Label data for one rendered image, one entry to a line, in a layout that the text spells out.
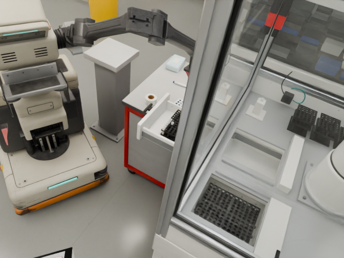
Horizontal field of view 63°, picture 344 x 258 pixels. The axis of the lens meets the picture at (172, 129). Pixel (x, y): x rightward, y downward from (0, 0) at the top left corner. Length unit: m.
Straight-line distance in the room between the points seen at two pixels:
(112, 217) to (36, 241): 0.49
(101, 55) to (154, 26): 1.10
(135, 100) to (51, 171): 0.73
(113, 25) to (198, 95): 0.62
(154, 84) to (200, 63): 1.36
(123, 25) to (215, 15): 0.61
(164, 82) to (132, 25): 0.92
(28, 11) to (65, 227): 1.37
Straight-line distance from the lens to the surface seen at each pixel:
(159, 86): 1.80
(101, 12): 3.85
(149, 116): 1.35
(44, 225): 2.12
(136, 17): 0.98
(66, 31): 1.37
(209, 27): 0.43
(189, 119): 0.54
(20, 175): 2.02
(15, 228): 2.17
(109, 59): 2.01
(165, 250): 1.08
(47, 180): 1.95
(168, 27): 1.05
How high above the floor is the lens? 1.87
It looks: 46 degrees down
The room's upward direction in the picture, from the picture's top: 11 degrees clockwise
